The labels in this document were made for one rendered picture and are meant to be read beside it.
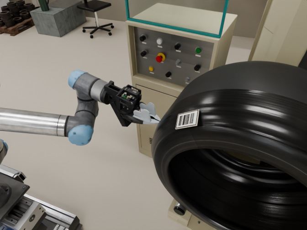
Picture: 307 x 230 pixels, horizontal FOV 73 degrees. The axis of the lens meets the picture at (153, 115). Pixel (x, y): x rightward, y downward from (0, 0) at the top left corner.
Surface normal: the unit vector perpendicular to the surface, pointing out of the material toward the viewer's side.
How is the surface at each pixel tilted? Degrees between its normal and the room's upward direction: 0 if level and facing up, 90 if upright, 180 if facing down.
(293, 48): 90
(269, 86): 5
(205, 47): 90
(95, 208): 0
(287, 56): 90
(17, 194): 0
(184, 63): 90
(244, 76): 16
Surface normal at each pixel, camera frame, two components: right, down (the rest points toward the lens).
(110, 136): -0.01, -0.72
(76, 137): 0.07, 0.69
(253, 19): -0.35, 0.65
